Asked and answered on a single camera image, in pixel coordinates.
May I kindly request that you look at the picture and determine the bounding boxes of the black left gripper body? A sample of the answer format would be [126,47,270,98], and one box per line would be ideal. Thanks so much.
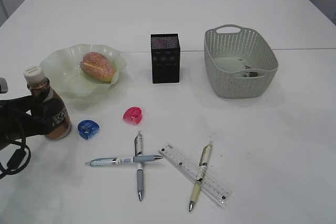
[1,99,26,151]

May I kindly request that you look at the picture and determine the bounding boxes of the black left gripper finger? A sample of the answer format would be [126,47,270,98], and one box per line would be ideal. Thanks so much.
[22,114,51,137]
[10,93,50,111]

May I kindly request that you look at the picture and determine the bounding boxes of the brown coffee bottle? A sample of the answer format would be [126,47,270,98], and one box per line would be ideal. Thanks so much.
[24,66,71,140]

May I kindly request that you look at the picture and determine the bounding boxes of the sugared bread roll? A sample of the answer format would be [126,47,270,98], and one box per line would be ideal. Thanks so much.
[80,52,117,82]

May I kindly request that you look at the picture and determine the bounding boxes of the paper ball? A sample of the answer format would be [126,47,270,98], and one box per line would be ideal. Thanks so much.
[244,71,259,78]

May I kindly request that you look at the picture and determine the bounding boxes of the pale green wavy plate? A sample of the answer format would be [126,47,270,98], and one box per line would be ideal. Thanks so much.
[40,44,127,99]

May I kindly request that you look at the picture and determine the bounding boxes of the blue pencil sharpener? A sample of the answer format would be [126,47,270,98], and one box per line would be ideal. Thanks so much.
[77,120,100,140]

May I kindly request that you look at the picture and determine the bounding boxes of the grey-green plastic basket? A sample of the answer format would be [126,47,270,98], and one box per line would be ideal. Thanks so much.
[204,25,279,99]

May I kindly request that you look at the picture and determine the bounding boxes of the pink pencil sharpener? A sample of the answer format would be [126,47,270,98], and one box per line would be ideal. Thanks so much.
[123,106,143,125]

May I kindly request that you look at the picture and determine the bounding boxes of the grey pen lying horizontal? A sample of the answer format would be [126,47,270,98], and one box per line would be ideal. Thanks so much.
[85,155,163,167]

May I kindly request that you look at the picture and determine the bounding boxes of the grey pen lying vertical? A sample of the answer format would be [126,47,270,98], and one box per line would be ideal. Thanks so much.
[134,131,144,201]

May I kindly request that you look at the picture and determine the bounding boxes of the black mesh pen holder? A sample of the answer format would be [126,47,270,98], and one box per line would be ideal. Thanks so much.
[150,34,181,84]

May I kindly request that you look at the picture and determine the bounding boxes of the beige patterned pen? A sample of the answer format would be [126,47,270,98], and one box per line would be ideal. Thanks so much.
[188,141,213,212]

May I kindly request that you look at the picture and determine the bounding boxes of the clear plastic ruler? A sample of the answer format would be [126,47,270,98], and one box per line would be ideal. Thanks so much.
[159,143,232,205]

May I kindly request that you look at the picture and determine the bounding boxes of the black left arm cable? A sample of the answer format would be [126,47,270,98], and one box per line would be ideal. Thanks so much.
[0,108,32,180]

